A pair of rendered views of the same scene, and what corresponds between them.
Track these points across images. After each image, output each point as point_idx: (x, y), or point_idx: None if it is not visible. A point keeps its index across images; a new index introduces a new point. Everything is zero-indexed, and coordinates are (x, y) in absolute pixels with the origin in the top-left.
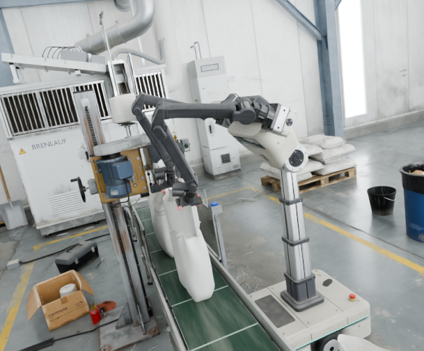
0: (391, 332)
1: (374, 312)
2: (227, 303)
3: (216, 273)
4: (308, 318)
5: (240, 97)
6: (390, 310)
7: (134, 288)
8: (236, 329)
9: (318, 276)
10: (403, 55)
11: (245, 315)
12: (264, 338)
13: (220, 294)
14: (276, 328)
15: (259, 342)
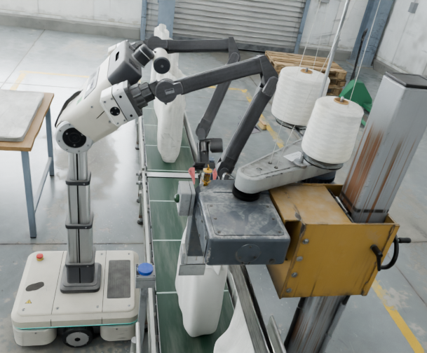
0: (12, 279)
1: None
2: (168, 270)
3: (161, 322)
4: (97, 257)
5: (125, 53)
6: None
7: None
8: (172, 242)
9: (31, 300)
10: None
11: (158, 251)
12: (155, 227)
13: (171, 283)
14: (130, 260)
15: (161, 226)
